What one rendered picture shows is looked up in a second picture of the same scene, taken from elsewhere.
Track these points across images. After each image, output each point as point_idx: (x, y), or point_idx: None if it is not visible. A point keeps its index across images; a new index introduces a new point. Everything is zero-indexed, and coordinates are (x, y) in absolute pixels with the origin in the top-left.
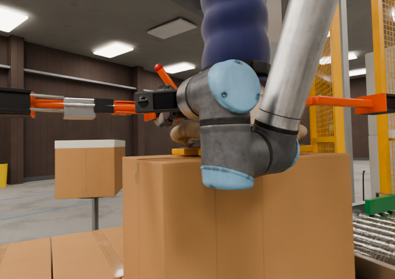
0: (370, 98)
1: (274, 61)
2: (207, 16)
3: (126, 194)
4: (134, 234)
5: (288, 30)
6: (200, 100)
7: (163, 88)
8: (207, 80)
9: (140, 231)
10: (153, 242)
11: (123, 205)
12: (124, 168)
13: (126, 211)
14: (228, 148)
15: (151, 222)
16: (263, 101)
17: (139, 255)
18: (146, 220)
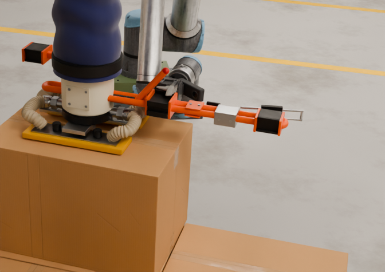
0: (48, 50)
1: (160, 49)
2: (121, 11)
3: (163, 199)
4: (170, 211)
5: (162, 34)
6: (198, 77)
7: (177, 83)
8: (201, 67)
9: (176, 194)
10: (185, 178)
11: (158, 218)
12: (162, 180)
13: (162, 214)
14: None
15: (185, 168)
16: (158, 71)
17: (174, 213)
18: (181, 174)
